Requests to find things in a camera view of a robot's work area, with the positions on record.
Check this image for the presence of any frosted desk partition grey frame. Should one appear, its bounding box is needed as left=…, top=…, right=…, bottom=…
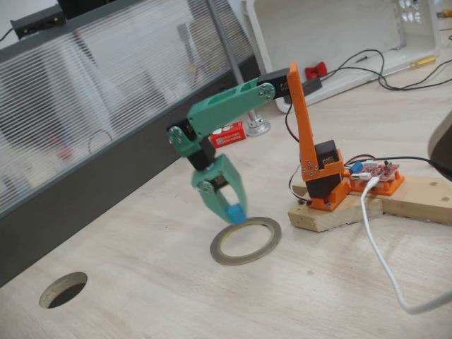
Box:
left=0, top=0, right=269, bottom=289

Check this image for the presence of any small red clamp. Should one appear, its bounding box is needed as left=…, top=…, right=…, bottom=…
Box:
left=304, top=62, right=328, bottom=81

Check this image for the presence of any small red carton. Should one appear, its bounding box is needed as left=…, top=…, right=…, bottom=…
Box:
left=210, top=121, right=245, bottom=149

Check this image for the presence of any yellow handled screwdriver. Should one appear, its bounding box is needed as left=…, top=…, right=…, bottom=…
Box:
left=386, top=55, right=438, bottom=77

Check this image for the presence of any white plastic crate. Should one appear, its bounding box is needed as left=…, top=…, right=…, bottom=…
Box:
left=242, top=0, right=442, bottom=114

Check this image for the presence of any black box device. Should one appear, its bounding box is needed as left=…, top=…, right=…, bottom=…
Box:
left=9, top=4, right=68, bottom=39

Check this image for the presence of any white usb cable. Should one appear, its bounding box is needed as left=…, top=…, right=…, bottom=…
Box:
left=359, top=176, right=452, bottom=316

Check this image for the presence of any black power strip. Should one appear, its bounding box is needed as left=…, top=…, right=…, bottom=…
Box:
left=282, top=77, right=324, bottom=105

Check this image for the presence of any grey ring of tape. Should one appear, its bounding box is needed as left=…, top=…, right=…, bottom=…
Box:
left=210, top=216, right=283, bottom=266

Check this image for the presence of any red controller circuit board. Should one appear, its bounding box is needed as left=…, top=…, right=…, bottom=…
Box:
left=347, top=160, right=402, bottom=184

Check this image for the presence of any grey rounded object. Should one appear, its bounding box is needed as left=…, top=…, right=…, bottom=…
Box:
left=427, top=109, right=452, bottom=174

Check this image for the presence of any small blue cube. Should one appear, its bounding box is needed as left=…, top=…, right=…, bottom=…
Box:
left=225, top=203, right=246, bottom=226

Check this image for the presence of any black monitor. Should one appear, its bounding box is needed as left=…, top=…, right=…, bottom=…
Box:
left=56, top=0, right=137, bottom=21

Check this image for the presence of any orange controller board mount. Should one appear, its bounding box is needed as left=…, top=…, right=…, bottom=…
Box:
left=347, top=172, right=405, bottom=197

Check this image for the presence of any short wooden base block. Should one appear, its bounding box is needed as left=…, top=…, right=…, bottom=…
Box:
left=287, top=183, right=385, bottom=233

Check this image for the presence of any black power cable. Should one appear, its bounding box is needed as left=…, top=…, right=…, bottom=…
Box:
left=374, top=155, right=452, bottom=180

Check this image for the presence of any long wooden plank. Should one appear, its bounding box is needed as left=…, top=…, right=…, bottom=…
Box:
left=379, top=175, right=452, bottom=225

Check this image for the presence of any thin black cable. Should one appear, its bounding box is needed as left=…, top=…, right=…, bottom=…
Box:
left=330, top=48, right=452, bottom=89
left=321, top=66, right=452, bottom=92

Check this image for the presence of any silver partition post with foot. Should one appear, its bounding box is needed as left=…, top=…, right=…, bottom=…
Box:
left=206, top=0, right=272, bottom=138

